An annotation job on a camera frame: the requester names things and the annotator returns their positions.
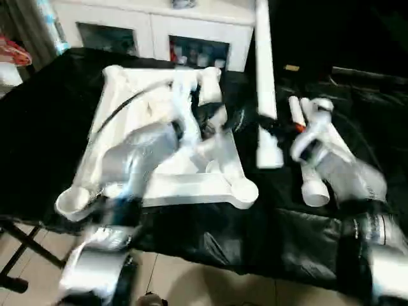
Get white plastic table top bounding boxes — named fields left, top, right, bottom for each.
left=55, top=64, right=259, bottom=223

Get long black bar device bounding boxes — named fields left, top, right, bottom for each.
left=331, top=66, right=408, bottom=84

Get white glass-door cabinet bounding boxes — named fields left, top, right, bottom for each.
left=52, top=0, right=256, bottom=73

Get black mat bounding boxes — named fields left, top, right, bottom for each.
left=0, top=47, right=408, bottom=294

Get grey curtain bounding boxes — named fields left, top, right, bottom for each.
left=9, top=0, right=69, bottom=69

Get red clothes hangers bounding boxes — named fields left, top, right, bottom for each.
left=0, top=36, right=33, bottom=66

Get white storage box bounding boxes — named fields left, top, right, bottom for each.
left=0, top=62, right=24, bottom=87

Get black left wrist camera cable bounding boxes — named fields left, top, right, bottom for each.
left=88, top=80, right=175, bottom=136

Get black folding frame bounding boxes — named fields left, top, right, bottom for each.
left=0, top=219, right=69, bottom=294

